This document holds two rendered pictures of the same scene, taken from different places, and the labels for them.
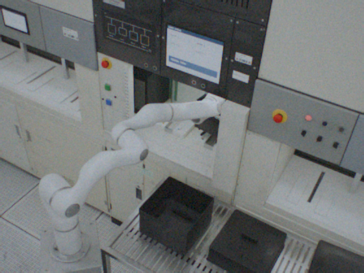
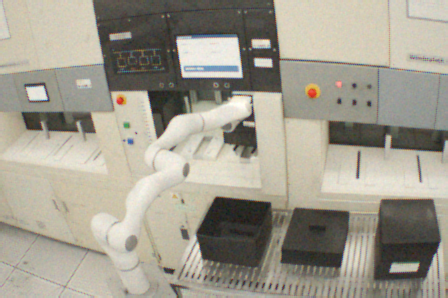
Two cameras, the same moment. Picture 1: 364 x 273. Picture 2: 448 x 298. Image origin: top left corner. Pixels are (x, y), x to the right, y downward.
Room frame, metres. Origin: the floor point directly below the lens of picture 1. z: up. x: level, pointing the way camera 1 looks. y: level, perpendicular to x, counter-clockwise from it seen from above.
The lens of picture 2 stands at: (-0.01, 0.17, 2.25)
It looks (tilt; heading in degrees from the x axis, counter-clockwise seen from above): 33 degrees down; 353
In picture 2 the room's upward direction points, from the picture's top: 8 degrees counter-clockwise
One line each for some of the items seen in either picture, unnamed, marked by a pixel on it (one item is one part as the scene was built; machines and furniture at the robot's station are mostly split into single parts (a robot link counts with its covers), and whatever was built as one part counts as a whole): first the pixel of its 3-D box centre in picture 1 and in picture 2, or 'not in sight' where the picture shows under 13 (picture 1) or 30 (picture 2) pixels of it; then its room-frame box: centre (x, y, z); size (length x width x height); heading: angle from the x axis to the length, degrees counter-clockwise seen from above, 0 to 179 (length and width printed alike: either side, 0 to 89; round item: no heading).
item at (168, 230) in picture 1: (176, 214); (236, 231); (1.44, 0.00, 0.85); 0.28 x 0.28 x 0.17; 60
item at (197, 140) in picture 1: (216, 136); (249, 149); (2.02, -0.21, 0.89); 0.22 x 0.21 x 0.04; 152
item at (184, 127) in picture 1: (177, 121); (203, 146); (2.15, 0.03, 0.89); 0.22 x 0.21 x 0.04; 152
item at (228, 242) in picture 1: (247, 244); (317, 234); (1.31, -0.36, 0.83); 0.29 x 0.29 x 0.13; 60
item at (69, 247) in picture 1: (67, 234); (132, 275); (1.28, 0.50, 0.85); 0.19 x 0.19 x 0.18
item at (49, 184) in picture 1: (58, 200); (113, 240); (1.30, 0.53, 1.07); 0.19 x 0.12 x 0.24; 42
